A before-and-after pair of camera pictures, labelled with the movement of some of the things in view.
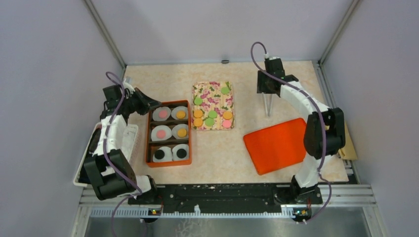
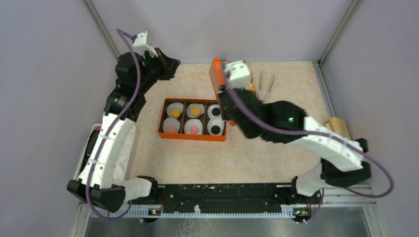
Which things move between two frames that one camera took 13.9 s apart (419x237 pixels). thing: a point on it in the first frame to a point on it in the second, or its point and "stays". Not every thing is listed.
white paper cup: x=163 y=154 to x=219 y=122
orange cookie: x=182 y=132 to x=196 y=111
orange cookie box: x=169 y=136 to x=194 y=119
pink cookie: x=161 y=134 to x=194 y=130
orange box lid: x=277 y=146 to x=217 y=73
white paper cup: x=180 y=131 to x=195 y=110
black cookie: x=181 y=153 to x=216 y=111
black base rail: x=231 y=196 stays
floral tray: x=212 y=108 to x=251 y=83
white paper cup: x=161 y=113 to x=171 y=125
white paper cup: x=180 y=113 to x=177 y=105
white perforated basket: x=130 y=136 stays
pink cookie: x=163 y=114 to x=172 y=129
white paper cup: x=161 y=133 to x=193 y=127
